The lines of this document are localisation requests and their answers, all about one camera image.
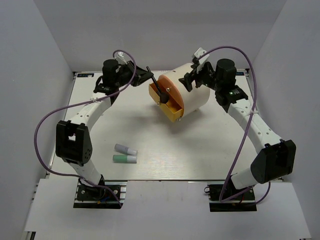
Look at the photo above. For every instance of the cream round drawer organizer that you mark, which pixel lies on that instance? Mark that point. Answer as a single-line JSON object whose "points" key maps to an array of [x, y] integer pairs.
{"points": [[194, 99]]}

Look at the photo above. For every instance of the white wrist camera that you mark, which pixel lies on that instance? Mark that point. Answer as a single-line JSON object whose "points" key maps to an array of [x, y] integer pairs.
{"points": [[199, 58], [119, 56]]}

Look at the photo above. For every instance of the yellow organizer drawer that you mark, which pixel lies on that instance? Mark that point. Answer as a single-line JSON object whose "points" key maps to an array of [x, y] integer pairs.
{"points": [[169, 101]]}

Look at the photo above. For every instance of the black fan makeup brush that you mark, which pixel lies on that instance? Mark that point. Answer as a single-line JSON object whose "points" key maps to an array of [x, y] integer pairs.
{"points": [[157, 86]]}

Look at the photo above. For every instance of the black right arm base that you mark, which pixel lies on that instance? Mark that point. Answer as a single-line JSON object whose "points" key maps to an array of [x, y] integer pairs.
{"points": [[233, 200]]}

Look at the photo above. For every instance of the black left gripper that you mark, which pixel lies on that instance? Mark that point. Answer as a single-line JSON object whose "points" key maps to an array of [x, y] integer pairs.
{"points": [[140, 76]]}

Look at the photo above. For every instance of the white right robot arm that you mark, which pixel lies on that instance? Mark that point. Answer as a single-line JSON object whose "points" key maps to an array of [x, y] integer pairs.
{"points": [[275, 156]]}

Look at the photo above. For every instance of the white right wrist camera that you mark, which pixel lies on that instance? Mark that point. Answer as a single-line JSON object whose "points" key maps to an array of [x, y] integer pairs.
{"points": [[199, 58]]}

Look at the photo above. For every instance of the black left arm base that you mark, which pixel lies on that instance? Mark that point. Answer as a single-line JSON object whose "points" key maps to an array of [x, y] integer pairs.
{"points": [[88, 197]]}

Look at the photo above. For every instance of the lilac white cosmetic tube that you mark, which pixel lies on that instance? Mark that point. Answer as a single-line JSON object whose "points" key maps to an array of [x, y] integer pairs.
{"points": [[125, 150]]}

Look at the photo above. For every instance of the green white cosmetic tube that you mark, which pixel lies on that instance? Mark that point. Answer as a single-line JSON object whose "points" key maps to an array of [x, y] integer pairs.
{"points": [[125, 159]]}

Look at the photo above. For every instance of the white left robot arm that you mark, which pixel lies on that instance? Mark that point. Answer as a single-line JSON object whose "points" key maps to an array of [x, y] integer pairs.
{"points": [[73, 143]]}

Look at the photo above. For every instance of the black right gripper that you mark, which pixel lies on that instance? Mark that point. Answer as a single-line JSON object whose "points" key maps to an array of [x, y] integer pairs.
{"points": [[189, 78]]}

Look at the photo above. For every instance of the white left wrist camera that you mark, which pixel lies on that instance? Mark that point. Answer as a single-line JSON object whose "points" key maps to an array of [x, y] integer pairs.
{"points": [[119, 56]]}

